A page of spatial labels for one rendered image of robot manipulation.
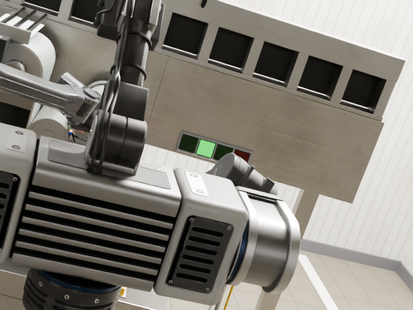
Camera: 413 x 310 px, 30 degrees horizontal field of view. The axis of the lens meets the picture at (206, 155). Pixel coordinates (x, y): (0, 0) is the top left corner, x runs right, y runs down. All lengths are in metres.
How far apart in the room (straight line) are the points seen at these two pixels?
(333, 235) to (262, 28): 3.10
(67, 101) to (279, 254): 0.86
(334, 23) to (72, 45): 2.70
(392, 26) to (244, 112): 2.65
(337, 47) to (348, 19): 2.43
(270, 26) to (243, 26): 0.09
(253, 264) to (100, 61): 1.47
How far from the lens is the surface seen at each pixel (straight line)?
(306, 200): 2.79
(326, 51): 2.49
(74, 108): 1.85
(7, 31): 2.12
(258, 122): 2.51
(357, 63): 2.52
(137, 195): 1.01
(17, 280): 2.04
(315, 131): 2.55
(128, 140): 1.02
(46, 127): 2.19
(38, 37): 2.31
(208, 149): 2.51
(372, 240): 5.50
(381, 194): 5.37
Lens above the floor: 1.87
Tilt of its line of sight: 16 degrees down
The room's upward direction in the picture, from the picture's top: 18 degrees clockwise
